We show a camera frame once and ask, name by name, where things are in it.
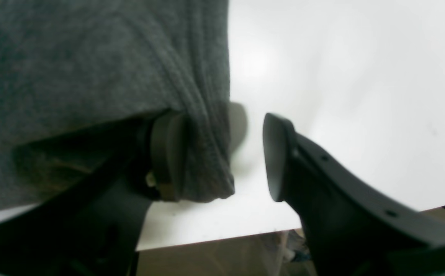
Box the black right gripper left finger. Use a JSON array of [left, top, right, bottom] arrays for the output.
[[0, 111, 188, 276]]

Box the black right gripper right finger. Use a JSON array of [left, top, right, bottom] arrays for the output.
[[263, 113, 445, 276]]

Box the grey T-shirt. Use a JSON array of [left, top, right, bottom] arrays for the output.
[[0, 0, 235, 210]]

